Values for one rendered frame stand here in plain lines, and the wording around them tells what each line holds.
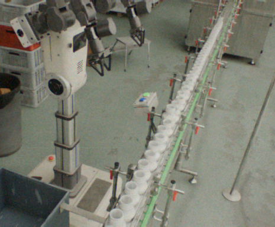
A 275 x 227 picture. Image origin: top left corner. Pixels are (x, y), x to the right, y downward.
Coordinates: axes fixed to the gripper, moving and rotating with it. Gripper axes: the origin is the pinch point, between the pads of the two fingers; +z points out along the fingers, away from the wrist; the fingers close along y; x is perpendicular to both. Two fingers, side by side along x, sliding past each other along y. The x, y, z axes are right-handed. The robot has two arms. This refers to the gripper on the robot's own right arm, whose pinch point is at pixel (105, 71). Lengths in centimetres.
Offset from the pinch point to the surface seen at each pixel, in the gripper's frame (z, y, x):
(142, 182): 25, -42, -28
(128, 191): 23, -48, -27
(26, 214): 44, -44, 32
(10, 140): 59, 45, 148
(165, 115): 22.3, -2.3, -23.5
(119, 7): 11, 568, 290
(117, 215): 25, -57, -27
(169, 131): 27.2, -7.4, -25.5
